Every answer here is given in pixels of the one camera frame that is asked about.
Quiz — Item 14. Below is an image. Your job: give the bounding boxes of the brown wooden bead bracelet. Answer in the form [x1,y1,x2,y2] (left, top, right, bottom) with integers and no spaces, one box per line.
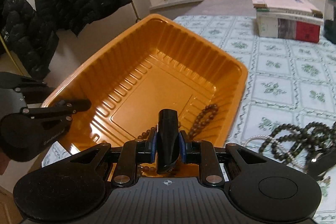
[136,103,220,173]

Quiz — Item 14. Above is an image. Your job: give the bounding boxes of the orange plastic tray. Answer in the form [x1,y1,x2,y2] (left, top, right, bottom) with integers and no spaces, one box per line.
[40,13,249,180]

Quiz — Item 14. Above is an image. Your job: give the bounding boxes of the black jacket at left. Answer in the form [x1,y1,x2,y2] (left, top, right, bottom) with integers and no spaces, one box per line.
[1,0,59,80]

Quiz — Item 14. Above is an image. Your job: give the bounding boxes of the green floral tablecloth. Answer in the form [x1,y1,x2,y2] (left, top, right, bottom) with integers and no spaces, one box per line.
[41,13,336,224]

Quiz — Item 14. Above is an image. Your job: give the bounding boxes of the thick red white book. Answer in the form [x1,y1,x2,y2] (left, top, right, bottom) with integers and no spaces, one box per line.
[256,11,323,43]

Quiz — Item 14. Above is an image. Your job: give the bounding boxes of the pink top book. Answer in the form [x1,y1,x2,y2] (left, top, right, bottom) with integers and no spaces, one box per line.
[252,0,323,19]

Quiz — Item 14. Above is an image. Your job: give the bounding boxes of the dark green lamp base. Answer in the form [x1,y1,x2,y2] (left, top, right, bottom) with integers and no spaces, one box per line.
[323,0,336,44]

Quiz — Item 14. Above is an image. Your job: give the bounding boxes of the white pearl bracelet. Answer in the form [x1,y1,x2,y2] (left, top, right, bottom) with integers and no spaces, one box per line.
[241,134,316,169]

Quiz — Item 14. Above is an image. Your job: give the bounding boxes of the dark green bead necklace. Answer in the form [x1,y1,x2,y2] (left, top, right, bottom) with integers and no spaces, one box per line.
[258,121,336,164]

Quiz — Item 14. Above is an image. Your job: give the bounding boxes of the black strap item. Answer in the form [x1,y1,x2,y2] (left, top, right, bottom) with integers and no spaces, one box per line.
[305,148,335,181]

